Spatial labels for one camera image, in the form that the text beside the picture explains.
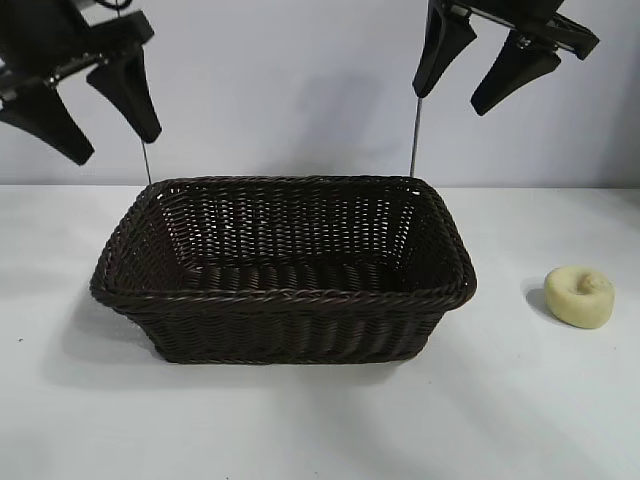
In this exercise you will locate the pale yellow egg yolk pastry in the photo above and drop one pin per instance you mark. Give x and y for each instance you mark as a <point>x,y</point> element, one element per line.
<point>575,300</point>

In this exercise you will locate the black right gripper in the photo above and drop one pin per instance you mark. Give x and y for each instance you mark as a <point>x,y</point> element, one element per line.
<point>500,10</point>

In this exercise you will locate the dark brown woven basket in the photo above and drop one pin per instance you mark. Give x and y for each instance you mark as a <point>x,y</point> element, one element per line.
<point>280,320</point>

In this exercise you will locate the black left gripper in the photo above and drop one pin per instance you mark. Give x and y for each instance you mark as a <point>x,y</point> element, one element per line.
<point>35,35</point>

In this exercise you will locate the thin metal rod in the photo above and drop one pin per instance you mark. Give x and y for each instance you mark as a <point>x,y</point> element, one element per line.
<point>146,162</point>
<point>415,140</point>

